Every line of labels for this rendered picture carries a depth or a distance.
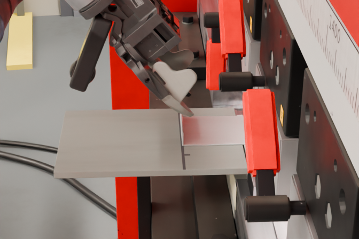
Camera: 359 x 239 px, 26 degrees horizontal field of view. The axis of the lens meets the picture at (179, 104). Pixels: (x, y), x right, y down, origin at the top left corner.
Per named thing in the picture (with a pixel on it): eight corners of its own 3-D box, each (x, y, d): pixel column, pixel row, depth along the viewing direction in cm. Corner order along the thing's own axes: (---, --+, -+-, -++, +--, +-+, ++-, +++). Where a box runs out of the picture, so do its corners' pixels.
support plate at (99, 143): (65, 116, 121) (64, 110, 121) (233, 112, 122) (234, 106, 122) (53, 178, 105) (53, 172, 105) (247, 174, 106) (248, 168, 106)
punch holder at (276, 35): (252, 132, 79) (260, -25, 71) (335, 130, 79) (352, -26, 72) (274, 220, 66) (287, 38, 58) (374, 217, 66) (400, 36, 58)
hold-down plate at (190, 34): (174, 26, 186) (174, 14, 184) (197, 25, 186) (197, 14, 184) (180, 80, 159) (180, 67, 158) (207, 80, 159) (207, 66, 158)
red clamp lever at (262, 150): (238, 85, 56) (247, 218, 52) (295, 84, 56) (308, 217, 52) (235, 95, 57) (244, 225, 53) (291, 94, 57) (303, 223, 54)
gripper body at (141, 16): (185, 45, 104) (125, -21, 100) (137, 82, 106) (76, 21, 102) (182, 23, 111) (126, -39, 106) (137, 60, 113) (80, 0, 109)
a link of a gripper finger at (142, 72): (168, 96, 105) (125, 46, 104) (159, 103, 105) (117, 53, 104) (172, 87, 109) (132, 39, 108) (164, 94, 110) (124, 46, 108)
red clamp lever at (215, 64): (202, 86, 93) (203, 9, 89) (236, 86, 94) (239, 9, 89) (203, 93, 92) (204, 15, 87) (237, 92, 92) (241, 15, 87)
